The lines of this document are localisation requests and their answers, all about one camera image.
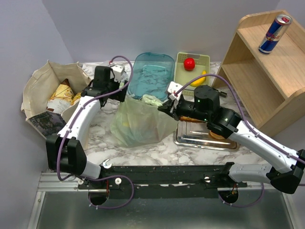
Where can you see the red bull can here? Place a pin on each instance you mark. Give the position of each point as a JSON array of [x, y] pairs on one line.
[[275, 33]]

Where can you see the beige canvas tote bag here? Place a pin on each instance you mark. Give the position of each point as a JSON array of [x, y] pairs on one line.
[[41, 86]]

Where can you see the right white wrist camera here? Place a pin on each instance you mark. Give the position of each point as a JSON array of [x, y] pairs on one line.
[[172, 90]]

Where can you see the red apple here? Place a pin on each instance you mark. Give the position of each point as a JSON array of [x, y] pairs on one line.
[[189, 64]]

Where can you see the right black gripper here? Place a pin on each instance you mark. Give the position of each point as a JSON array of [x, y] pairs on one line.
[[173, 110]]

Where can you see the bread loaf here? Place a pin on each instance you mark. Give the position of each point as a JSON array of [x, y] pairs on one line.
[[192, 120]]

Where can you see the green plastic grocery bag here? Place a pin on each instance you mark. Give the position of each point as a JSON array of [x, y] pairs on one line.
[[137, 123]]

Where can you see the pale green plastic basket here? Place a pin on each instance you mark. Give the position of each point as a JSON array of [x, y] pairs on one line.
[[202, 65]]

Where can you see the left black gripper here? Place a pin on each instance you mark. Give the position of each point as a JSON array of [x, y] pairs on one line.
[[119, 96]]

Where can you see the teal transparent plastic container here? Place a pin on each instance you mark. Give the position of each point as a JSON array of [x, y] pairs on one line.
[[152, 73]]

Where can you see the glazed donut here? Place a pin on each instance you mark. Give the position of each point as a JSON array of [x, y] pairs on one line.
[[215, 136]]

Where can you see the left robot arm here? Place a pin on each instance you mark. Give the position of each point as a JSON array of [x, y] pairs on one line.
[[65, 150]]

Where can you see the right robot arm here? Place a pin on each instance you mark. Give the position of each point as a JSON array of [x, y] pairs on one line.
[[284, 168]]

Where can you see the wooden shelf unit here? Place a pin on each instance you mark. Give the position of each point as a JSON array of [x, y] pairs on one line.
[[270, 86]]

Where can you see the metal tray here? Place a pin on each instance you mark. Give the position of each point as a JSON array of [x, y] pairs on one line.
[[197, 135]]

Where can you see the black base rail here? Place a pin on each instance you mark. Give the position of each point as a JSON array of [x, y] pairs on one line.
[[148, 182]]

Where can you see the yellow banana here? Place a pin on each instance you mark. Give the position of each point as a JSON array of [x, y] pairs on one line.
[[198, 82]]

